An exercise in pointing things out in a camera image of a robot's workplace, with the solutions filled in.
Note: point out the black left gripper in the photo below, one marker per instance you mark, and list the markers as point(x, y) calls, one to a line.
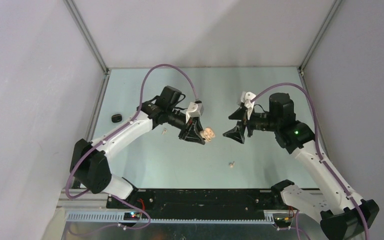
point(190, 133)

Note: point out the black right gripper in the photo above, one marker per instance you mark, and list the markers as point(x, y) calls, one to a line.
point(237, 133)

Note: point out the white earbud charging case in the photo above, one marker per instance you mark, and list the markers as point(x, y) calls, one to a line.
point(207, 134)

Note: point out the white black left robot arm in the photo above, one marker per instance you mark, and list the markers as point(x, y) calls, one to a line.
point(90, 163)

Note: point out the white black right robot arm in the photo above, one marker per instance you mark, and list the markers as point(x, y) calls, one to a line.
point(341, 212)

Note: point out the black earbud charging case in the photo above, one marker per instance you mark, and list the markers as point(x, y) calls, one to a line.
point(116, 118)

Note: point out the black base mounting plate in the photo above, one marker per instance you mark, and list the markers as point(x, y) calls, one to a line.
point(206, 213)

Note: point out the right controller board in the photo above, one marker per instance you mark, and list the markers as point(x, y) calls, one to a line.
point(283, 222)

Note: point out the controller board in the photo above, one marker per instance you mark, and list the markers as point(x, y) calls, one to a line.
point(283, 222)
point(132, 216)

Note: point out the left controller board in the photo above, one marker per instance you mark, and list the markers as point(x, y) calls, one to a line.
point(132, 216)

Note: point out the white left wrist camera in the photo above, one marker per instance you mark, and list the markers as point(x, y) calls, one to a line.
point(194, 110)

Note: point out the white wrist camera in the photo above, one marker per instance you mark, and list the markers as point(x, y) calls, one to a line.
point(194, 110)
point(247, 99)

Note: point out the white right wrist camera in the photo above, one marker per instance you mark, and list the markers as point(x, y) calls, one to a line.
point(247, 99)

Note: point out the aluminium frame post right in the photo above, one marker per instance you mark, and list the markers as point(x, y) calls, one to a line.
point(332, 12)

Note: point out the aluminium frame post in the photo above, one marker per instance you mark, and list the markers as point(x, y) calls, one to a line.
point(332, 12)
point(86, 34)

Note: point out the aluminium frame post left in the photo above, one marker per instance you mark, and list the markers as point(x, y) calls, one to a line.
point(86, 34)

